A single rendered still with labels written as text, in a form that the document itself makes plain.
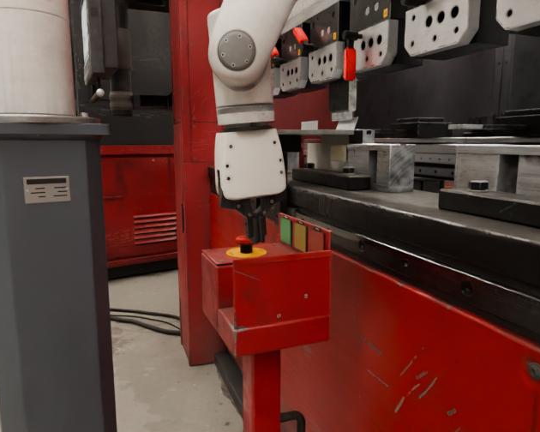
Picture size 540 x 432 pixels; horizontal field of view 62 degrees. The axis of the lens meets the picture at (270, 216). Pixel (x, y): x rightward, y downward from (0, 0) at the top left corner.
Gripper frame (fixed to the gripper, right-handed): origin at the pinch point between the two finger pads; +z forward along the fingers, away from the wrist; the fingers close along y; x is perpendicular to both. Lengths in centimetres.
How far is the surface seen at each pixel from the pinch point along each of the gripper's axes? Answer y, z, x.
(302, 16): -35, -43, -50
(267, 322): 1.2, 13.3, 4.8
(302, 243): -9.6, 4.9, -4.1
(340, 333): -17.3, 24.2, -6.1
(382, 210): -19.0, -1.1, 6.2
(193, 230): -14, 25, -120
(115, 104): 6, -32, -176
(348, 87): -36, -23, -30
